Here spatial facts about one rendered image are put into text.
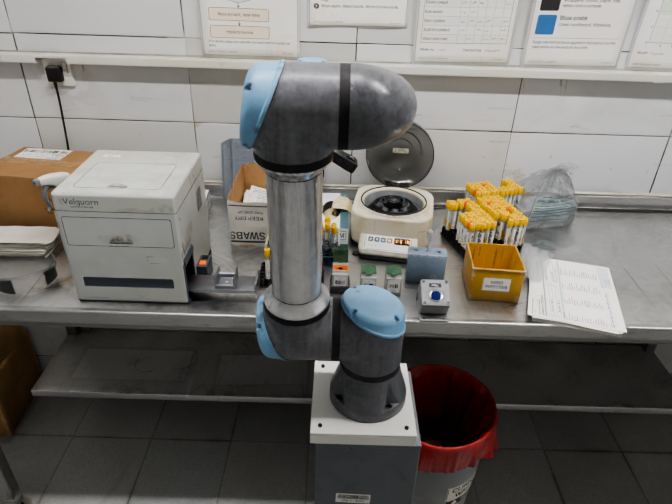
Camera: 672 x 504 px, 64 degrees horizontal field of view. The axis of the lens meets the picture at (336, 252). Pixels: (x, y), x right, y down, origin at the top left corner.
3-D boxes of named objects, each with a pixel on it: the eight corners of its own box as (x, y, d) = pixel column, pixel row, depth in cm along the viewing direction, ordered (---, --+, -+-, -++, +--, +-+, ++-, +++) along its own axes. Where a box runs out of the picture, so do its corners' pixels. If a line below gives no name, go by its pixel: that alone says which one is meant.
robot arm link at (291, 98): (338, 375, 99) (351, 79, 66) (256, 373, 99) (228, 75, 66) (339, 328, 108) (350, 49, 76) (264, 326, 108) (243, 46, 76)
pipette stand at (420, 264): (404, 288, 145) (408, 256, 139) (404, 274, 150) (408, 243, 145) (442, 291, 144) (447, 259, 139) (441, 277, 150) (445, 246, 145)
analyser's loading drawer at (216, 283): (175, 295, 136) (172, 278, 133) (182, 280, 142) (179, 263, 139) (257, 297, 136) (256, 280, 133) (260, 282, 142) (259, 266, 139)
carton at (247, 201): (228, 246, 161) (224, 200, 153) (243, 203, 185) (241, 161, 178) (311, 248, 161) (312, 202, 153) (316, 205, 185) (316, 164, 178)
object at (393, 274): (384, 296, 141) (386, 274, 138) (383, 285, 145) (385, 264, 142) (400, 296, 141) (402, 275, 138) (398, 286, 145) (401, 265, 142)
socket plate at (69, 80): (46, 86, 170) (39, 56, 166) (48, 85, 171) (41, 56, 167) (74, 86, 170) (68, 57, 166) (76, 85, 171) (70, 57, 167)
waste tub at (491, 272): (466, 300, 141) (472, 268, 135) (460, 272, 152) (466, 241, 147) (519, 304, 140) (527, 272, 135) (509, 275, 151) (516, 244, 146)
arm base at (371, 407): (400, 429, 100) (405, 390, 95) (321, 415, 103) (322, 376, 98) (409, 374, 113) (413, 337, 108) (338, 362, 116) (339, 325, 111)
